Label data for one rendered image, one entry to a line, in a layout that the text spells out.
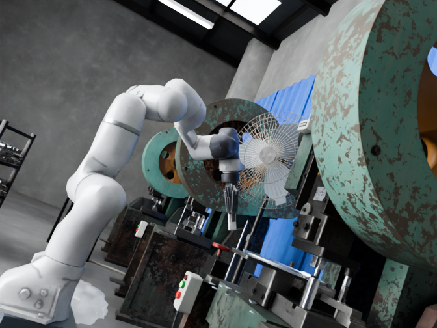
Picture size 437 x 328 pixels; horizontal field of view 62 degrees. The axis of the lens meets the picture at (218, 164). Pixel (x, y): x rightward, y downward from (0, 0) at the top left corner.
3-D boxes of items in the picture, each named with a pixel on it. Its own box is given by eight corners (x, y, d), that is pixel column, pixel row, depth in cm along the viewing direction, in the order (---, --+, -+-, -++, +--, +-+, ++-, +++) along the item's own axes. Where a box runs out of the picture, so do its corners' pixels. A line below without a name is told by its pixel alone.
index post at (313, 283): (303, 308, 103) (314, 275, 104) (297, 304, 106) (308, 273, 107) (311, 311, 103) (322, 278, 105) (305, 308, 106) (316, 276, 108)
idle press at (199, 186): (98, 326, 222) (207, 74, 249) (101, 283, 316) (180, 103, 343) (306, 390, 259) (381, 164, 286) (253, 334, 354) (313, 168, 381)
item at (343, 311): (348, 328, 100) (359, 291, 102) (313, 307, 116) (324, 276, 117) (365, 334, 102) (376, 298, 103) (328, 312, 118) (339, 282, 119)
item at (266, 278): (231, 297, 109) (248, 253, 111) (217, 284, 122) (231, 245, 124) (300, 321, 116) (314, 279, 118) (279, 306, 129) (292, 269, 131)
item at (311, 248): (318, 264, 115) (324, 247, 116) (287, 251, 134) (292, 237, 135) (357, 280, 120) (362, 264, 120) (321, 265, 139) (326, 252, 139)
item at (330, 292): (309, 295, 117) (314, 281, 117) (286, 282, 131) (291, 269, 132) (331, 303, 119) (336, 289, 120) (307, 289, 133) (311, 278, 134)
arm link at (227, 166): (222, 159, 147) (223, 173, 147) (251, 158, 151) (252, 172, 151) (213, 160, 159) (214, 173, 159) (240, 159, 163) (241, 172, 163)
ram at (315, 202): (306, 240, 117) (336, 155, 121) (283, 233, 131) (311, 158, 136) (348, 258, 122) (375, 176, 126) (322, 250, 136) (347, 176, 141)
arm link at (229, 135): (203, 160, 143) (227, 159, 138) (202, 126, 143) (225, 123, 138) (224, 160, 159) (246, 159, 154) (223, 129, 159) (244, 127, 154)
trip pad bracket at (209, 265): (198, 305, 140) (216, 256, 143) (191, 297, 149) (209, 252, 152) (211, 310, 141) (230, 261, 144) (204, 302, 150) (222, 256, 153)
